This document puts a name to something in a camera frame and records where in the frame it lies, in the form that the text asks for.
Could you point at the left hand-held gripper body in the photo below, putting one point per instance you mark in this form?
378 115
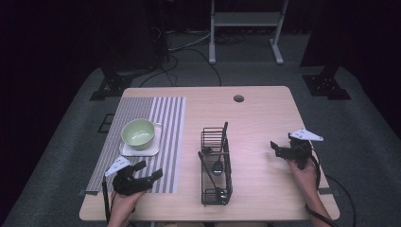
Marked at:
126 184

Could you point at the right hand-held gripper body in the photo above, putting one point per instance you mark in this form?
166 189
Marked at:
300 149

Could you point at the person's left hand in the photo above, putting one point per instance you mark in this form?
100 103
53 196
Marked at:
124 205

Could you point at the person's right hand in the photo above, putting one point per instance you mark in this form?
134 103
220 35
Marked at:
305 181

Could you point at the white square plate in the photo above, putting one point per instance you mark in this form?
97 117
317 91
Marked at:
155 147

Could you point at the green bowl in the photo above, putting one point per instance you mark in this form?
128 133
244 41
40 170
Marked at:
138 133

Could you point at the grey tape strip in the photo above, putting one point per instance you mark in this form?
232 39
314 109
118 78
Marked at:
327 190
85 192

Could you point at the grey striped placemat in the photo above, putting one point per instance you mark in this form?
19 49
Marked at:
170 126

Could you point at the black stand base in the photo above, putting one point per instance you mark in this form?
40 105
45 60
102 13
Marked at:
326 85
110 85

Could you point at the white metal stand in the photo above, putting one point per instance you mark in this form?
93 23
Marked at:
246 19

